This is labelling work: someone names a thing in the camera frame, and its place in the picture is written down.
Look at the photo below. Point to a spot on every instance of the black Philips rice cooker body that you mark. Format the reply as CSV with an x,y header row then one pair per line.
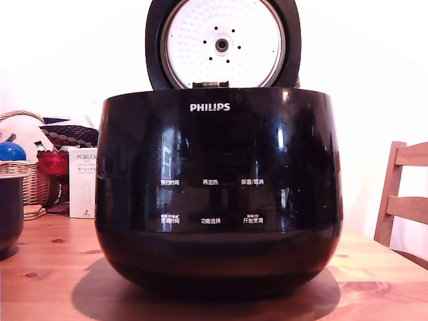
x,y
217,150

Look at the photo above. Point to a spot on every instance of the white Porlex box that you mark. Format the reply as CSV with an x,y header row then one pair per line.
x,y
82,187

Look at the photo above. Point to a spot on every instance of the dark dotted cushion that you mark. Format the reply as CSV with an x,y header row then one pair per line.
x,y
70,133

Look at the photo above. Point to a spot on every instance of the white cloth with blue print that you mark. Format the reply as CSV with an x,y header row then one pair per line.
x,y
67,119

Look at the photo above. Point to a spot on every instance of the red glass goblet bowl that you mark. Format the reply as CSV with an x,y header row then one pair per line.
x,y
53,164

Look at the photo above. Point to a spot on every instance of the wooden slat-back chair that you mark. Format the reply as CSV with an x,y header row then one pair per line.
x,y
393,187

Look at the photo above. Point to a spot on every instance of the wicker basket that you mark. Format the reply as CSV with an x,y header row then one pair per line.
x,y
33,187

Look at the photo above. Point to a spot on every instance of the stack of woven coasters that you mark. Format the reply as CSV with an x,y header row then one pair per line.
x,y
33,213

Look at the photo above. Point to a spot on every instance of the blue ball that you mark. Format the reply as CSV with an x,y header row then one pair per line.
x,y
11,152

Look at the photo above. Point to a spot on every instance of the dark inner cooking pot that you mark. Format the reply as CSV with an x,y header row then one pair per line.
x,y
10,214

